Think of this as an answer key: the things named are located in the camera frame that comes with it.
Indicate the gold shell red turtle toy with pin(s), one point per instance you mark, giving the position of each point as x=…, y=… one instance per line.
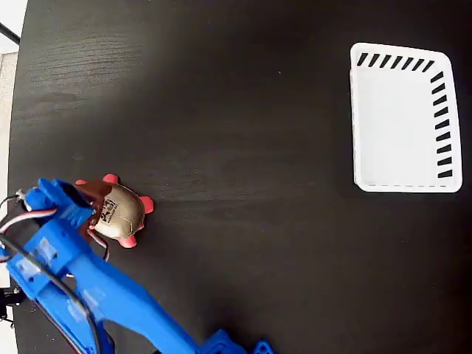
x=123, y=215

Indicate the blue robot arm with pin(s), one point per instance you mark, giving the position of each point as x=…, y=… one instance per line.
x=110, y=291

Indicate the white plastic basket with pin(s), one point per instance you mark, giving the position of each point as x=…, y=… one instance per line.
x=394, y=125

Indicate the black table clamp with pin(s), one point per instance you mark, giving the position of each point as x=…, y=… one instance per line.
x=7, y=296

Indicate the black metal bar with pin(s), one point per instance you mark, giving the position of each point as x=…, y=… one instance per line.
x=9, y=34

